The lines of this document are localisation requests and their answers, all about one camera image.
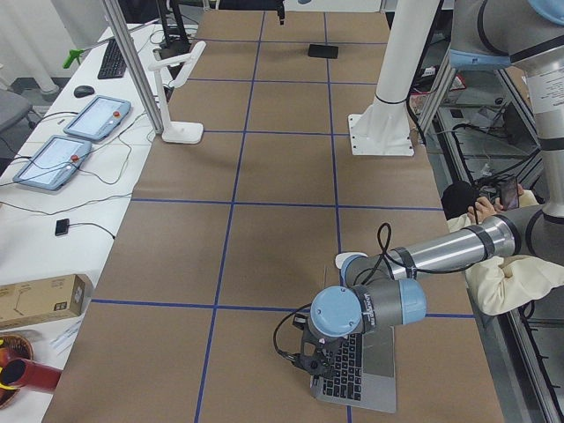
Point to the black mouse pad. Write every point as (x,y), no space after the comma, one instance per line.
(322,51)

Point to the cardboard box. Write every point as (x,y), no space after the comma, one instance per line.
(43,300)

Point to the black desk mouse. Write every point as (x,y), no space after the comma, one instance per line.
(82,91)

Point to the blue teach pendant near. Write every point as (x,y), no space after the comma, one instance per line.
(54,164)

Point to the black keyboard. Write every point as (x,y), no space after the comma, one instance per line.
(113,64)

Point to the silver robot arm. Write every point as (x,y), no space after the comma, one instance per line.
(383,291)

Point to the silver laptop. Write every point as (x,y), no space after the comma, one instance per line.
(364,374)

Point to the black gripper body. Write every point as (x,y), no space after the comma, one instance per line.
(324,353)

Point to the blue teach pendant far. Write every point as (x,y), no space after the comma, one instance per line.
(98,119)

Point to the person in cream sweater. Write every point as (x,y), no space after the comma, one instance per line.
(498,284)

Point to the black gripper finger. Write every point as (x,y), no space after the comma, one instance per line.
(281,12)

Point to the red bottle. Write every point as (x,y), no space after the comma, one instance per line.
(30,375)

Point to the blue teach pendant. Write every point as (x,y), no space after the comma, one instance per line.
(98,119)
(54,164)

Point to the aluminium frame post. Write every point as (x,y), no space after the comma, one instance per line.
(126,45)

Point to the smartphone in hand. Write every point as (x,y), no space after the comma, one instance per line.
(509,197)

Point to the small black puck device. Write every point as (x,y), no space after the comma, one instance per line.
(62,227)

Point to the white camera pole base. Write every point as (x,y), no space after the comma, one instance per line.
(383,129)

